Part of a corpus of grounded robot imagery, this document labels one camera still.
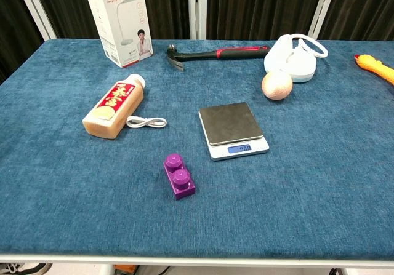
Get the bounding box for milk tea bottle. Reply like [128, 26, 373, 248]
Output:
[82, 74, 146, 140]

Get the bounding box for silver digital kitchen scale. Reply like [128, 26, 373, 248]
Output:
[198, 102, 270, 162]

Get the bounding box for purple toy building brick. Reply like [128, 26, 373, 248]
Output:
[163, 153, 196, 201]

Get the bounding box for black red claw hammer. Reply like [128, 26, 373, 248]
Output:
[167, 44, 271, 73]

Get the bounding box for pink foam ball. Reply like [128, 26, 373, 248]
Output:
[261, 70, 294, 101]

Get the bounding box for white folding desk lamp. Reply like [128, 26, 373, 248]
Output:
[263, 33, 329, 84]

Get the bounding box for white desk lamp box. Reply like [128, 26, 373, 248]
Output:
[81, 0, 154, 69]

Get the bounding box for orange object under table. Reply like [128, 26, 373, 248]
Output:
[114, 265, 137, 275]

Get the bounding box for yellow rubber chicken toy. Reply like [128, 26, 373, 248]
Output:
[353, 54, 394, 86]

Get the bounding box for white coiled USB cable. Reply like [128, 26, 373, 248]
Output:
[126, 116, 167, 130]

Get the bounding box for white metal frame post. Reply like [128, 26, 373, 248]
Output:
[188, 0, 208, 40]

